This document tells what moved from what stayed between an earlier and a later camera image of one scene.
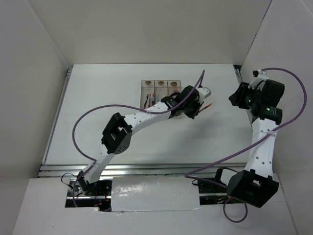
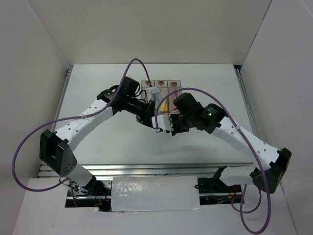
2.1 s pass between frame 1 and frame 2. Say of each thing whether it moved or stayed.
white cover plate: stayed
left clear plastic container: stayed
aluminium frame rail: stayed
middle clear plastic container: stayed
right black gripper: moved
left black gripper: moved
